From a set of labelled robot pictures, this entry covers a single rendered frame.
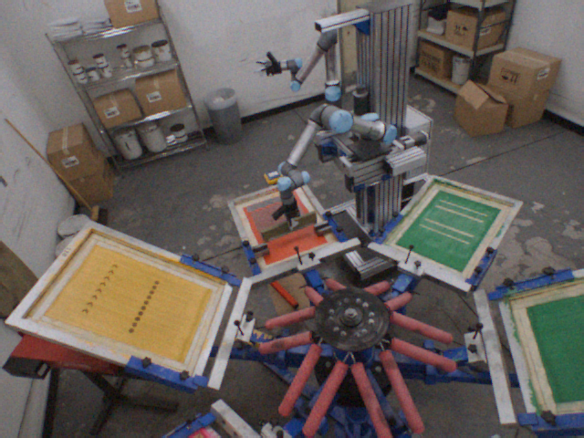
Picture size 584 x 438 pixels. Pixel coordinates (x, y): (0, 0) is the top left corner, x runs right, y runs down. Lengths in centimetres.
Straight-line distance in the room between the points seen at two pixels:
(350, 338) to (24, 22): 493
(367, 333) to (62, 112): 499
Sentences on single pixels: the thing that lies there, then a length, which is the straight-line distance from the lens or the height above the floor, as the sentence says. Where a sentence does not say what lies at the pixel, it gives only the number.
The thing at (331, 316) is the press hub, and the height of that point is 131.
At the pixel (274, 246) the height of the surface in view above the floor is 96.
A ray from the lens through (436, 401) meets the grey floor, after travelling 291.
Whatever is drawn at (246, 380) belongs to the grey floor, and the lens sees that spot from 303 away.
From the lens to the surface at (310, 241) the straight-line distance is 239.
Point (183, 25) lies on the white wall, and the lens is 546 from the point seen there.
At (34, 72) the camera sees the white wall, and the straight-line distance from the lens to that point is 568.
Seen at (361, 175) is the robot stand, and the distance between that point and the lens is 263.
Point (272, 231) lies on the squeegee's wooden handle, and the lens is 226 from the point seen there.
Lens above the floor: 266
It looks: 42 degrees down
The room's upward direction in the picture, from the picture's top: 11 degrees counter-clockwise
